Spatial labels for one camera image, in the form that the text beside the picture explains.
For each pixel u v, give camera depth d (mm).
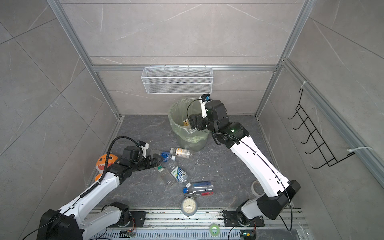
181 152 926
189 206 744
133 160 668
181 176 817
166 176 880
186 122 998
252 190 819
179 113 943
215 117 475
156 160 740
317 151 650
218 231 708
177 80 1004
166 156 901
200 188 839
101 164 837
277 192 387
